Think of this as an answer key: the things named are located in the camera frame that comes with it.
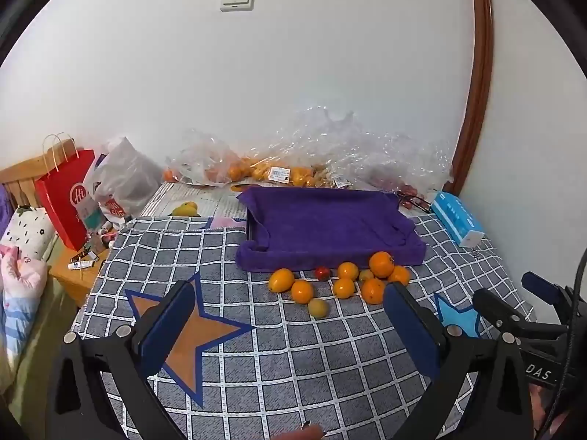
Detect black cable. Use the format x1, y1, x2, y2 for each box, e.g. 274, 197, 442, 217
548, 245, 587, 427

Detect clear bag of tangerines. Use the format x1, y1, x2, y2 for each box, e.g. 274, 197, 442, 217
164, 131, 244, 187

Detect person's left hand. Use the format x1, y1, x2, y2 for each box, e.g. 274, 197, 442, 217
279, 423, 327, 440

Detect black tray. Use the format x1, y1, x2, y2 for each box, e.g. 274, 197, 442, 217
245, 208, 267, 243

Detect person's right hand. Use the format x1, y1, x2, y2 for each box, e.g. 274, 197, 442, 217
529, 384, 566, 440

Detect wooden headboard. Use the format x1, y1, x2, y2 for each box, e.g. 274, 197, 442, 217
0, 140, 78, 207

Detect clear bag of kumquats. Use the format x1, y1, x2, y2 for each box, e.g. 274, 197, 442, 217
229, 149, 333, 188

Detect brown wooden door frame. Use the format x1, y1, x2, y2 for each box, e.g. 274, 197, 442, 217
452, 0, 495, 195

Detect black eyeglasses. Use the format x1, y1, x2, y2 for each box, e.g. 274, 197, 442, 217
397, 190, 433, 214

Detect grey plaid blanket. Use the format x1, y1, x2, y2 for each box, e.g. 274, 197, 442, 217
69, 213, 537, 440

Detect newspaper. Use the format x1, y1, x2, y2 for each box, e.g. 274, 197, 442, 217
140, 182, 252, 219

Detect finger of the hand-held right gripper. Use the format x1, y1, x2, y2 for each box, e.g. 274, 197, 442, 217
521, 271, 574, 307
472, 288, 524, 331

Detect red paper bag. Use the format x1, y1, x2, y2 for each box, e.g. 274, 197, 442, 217
34, 134, 98, 252

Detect blue tissue pack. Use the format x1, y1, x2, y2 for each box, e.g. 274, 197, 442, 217
431, 191, 486, 248

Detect white plastic bag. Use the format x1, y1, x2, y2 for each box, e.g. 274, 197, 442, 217
85, 136, 164, 230

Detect white spotted pillow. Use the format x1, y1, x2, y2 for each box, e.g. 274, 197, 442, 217
0, 206, 59, 262

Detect clear bag of cherry tomatoes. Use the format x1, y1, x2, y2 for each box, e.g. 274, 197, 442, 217
367, 160, 434, 199

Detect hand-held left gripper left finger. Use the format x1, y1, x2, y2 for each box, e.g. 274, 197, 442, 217
48, 279, 203, 440

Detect pale green bed sheet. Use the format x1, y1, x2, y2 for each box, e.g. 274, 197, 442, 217
9, 275, 80, 425

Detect wooden nightstand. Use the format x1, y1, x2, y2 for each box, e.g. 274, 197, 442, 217
48, 238, 112, 309

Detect purple towel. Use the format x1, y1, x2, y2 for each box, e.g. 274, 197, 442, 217
235, 186, 427, 272

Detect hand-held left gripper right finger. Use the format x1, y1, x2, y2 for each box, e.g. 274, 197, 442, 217
383, 282, 535, 440

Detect crumpled clear plastic bag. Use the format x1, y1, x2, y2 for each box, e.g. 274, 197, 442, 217
284, 105, 455, 193

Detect pink quilt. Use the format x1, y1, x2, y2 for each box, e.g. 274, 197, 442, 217
0, 244, 49, 296

